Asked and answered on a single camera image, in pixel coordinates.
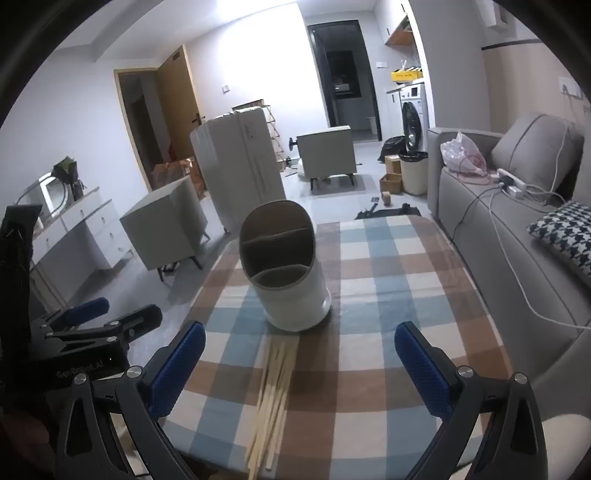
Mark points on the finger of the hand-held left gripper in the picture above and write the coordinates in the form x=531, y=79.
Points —
x=87, y=310
x=138, y=318

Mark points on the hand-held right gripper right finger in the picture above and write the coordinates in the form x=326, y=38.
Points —
x=422, y=364

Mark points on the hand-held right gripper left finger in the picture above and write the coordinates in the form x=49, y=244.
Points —
x=178, y=369

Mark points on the pile of wooden chopsticks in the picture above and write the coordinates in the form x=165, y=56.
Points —
x=272, y=397

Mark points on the white cylindrical utensil holder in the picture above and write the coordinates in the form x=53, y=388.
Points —
x=300, y=295

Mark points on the person's left hand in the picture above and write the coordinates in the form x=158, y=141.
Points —
x=23, y=436

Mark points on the white dresser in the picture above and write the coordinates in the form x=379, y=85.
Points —
x=92, y=226

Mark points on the beige nightstand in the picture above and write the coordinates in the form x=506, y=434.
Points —
x=157, y=230
x=325, y=152

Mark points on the plaid blanket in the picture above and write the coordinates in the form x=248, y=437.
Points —
x=369, y=286

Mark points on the round mirror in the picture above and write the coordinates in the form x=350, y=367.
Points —
x=46, y=194

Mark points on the grey sofa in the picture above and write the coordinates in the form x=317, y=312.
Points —
x=485, y=240

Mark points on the green plant bouquet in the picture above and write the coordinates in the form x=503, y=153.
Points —
x=67, y=168

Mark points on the brown cardboard boxes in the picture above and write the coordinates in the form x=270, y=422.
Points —
x=168, y=173

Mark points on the black backpack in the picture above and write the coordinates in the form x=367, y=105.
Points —
x=392, y=211

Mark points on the brown tape roll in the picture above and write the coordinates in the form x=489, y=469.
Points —
x=386, y=198

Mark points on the open cardboard box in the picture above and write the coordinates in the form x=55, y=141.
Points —
x=391, y=183

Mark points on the white suitcase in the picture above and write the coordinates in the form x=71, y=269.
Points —
x=240, y=161

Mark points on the beige trash bin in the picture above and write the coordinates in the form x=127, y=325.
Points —
x=413, y=177

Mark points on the houndstooth pillow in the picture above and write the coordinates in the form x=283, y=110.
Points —
x=563, y=230

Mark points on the white charger adapter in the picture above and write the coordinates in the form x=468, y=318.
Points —
x=515, y=190

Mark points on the closed cardboard box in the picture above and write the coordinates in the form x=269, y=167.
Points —
x=393, y=165

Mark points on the white power strip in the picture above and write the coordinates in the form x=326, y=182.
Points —
x=508, y=176

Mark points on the white plastic bag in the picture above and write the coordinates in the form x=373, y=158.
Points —
x=457, y=150

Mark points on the black trash bag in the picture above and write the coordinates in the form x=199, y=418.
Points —
x=391, y=146

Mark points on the wooden door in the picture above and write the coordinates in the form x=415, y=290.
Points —
x=178, y=101

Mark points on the wooden rack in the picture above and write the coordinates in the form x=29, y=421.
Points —
x=276, y=134

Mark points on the black dumbbell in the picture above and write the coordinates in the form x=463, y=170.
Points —
x=292, y=143

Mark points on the white washing machine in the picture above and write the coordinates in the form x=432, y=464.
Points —
x=418, y=115

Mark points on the yellow crate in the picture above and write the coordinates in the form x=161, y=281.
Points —
x=406, y=76

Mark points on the black door frame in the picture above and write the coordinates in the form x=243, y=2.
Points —
x=318, y=69

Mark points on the wooden wall shelf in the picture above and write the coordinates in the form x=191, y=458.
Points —
x=399, y=37

